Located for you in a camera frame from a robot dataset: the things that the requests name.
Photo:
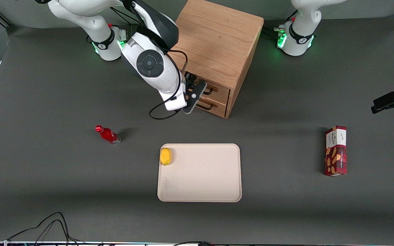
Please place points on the yellow lemon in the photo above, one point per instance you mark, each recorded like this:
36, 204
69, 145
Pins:
166, 156

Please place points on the red bottle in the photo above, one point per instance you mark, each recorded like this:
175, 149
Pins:
108, 135

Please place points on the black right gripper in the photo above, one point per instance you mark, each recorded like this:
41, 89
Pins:
189, 79

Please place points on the wooden drawer cabinet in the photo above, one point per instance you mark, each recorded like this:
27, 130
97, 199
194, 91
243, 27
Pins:
217, 37

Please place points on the beige plastic tray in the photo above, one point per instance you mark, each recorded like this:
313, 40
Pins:
204, 177

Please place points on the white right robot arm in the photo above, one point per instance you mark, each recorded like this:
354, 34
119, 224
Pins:
159, 73

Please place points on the grey arm base connector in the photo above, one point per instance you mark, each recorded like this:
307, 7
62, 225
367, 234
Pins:
279, 29
122, 34

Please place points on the red plaid cookie box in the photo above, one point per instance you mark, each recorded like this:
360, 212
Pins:
335, 153

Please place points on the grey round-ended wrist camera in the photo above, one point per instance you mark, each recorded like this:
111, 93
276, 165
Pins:
197, 93

